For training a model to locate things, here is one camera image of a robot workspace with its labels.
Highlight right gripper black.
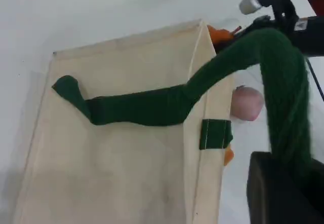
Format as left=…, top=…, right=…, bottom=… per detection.
left=237, top=15, right=324, bottom=57

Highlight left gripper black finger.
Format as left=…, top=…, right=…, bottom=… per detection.
left=247, top=152, right=324, bottom=224

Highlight orange toy fruit with stem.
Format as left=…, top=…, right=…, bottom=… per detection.
left=207, top=25, right=241, bottom=45

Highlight white canvas bag green handles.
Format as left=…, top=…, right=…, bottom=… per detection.
left=14, top=18, right=316, bottom=224

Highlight golden ridged horn bread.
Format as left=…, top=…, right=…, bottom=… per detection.
left=224, top=144, right=235, bottom=166

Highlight pink peach bun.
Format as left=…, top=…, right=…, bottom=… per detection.
left=231, top=86, right=264, bottom=122

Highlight black cable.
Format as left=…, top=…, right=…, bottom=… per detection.
left=306, top=56, right=324, bottom=95

